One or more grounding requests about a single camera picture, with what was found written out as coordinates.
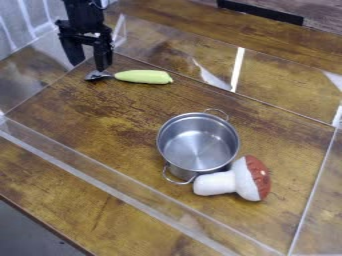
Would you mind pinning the small steel pot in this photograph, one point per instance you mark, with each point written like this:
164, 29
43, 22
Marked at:
198, 143

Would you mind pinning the plush red white mushroom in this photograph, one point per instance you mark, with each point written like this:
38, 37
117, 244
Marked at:
248, 178

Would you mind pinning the clear acrylic enclosure wall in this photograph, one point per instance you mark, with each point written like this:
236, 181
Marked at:
79, 163

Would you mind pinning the green handled metal spoon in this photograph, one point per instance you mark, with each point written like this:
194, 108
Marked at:
135, 76

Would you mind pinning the black bar in background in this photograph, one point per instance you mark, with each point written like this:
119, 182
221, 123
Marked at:
261, 12

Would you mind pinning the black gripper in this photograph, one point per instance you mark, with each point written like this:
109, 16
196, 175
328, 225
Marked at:
85, 28

